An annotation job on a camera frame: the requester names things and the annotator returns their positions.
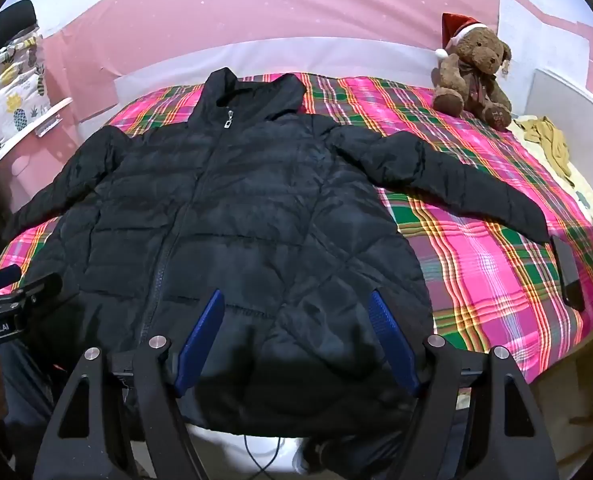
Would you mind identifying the pink plaid blanket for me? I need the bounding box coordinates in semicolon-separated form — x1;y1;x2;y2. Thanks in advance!
0;72;593;386

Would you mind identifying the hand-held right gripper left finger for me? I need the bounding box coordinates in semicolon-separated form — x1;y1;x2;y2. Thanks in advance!
34;289;226;480

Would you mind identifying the black cable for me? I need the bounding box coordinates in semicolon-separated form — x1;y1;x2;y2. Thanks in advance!
241;432;283;480

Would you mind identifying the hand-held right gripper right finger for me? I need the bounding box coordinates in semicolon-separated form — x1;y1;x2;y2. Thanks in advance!
369;290;560;480

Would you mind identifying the black puffer jacket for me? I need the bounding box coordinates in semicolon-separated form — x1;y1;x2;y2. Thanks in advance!
4;67;552;441

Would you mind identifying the brown teddy bear santa hat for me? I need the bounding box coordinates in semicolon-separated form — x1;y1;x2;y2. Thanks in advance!
431;12;515;131

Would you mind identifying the yellow crumpled cloth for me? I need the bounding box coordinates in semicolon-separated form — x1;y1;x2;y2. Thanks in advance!
514;115;577;186

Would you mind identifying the pineapple print cloth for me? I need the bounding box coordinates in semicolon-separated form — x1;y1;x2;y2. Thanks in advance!
0;27;52;176

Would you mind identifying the white wall bracket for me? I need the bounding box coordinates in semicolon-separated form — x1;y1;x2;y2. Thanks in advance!
34;97;74;137

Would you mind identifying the white board panel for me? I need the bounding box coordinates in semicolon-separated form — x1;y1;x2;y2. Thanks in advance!
524;67;593;128

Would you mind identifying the black phone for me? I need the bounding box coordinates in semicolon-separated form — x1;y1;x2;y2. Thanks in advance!
551;235;586;311

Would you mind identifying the dark cloth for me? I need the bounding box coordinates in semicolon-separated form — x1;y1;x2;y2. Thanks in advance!
0;0;37;71

